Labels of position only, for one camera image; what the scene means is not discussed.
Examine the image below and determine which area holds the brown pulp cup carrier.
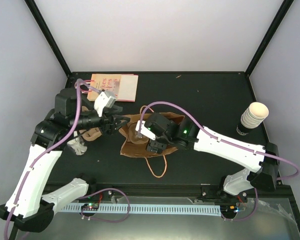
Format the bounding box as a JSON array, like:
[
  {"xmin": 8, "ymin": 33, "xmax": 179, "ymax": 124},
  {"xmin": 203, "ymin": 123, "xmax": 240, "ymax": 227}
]
[{"xmin": 79, "ymin": 127, "xmax": 102, "ymax": 142}]

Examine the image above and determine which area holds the brown paper bag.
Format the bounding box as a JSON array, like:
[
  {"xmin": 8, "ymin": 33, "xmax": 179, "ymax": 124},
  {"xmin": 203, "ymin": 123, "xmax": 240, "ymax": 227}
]
[{"xmin": 120, "ymin": 106, "xmax": 187, "ymax": 180}]

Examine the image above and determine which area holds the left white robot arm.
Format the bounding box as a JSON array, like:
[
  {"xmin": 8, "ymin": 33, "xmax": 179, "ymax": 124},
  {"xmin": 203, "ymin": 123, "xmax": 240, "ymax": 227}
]
[{"xmin": 0, "ymin": 88, "xmax": 130, "ymax": 240}]

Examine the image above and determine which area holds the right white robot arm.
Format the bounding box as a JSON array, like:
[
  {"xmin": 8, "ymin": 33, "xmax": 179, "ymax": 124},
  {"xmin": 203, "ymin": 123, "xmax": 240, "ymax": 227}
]
[{"xmin": 135, "ymin": 112, "xmax": 279, "ymax": 202}]

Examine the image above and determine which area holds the white plastic cutlery bundle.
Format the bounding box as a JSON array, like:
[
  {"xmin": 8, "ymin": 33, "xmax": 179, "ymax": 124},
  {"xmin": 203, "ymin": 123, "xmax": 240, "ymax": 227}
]
[{"xmin": 67, "ymin": 138, "xmax": 88, "ymax": 156}]

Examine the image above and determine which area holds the printed orange paper bag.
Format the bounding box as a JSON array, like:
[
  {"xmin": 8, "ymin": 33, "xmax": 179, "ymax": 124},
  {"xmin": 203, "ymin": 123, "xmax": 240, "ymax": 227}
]
[{"xmin": 84, "ymin": 73, "xmax": 139, "ymax": 102}]

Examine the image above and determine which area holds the stack of white paper cups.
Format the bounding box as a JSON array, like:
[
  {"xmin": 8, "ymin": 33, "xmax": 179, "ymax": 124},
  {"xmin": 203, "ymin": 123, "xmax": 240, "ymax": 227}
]
[{"xmin": 240, "ymin": 102, "xmax": 269, "ymax": 129}]

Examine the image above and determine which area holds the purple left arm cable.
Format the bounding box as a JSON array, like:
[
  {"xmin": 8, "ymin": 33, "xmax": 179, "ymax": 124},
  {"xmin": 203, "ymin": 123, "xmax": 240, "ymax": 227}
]
[{"xmin": 3, "ymin": 78, "xmax": 107, "ymax": 240}]

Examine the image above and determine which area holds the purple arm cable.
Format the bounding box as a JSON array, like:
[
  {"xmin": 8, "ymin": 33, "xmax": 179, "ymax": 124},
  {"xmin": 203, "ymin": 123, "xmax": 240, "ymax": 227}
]
[
  {"xmin": 140, "ymin": 101, "xmax": 300, "ymax": 181},
  {"xmin": 3, "ymin": 78, "xmax": 107, "ymax": 240}
]

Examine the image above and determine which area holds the perforated white metal rail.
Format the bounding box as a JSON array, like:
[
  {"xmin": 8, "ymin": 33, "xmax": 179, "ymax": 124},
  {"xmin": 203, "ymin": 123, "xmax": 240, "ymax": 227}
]
[{"xmin": 60, "ymin": 202, "xmax": 221, "ymax": 217}]

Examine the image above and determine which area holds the purple cable loop at rail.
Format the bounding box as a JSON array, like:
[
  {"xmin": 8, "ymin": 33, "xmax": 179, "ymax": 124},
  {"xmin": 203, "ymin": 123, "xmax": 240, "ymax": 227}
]
[{"xmin": 80, "ymin": 185, "xmax": 132, "ymax": 222}]

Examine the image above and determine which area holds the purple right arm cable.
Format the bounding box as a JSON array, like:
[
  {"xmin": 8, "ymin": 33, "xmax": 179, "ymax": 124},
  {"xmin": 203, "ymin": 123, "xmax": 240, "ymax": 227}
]
[{"xmin": 140, "ymin": 101, "xmax": 300, "ymax": 181}]

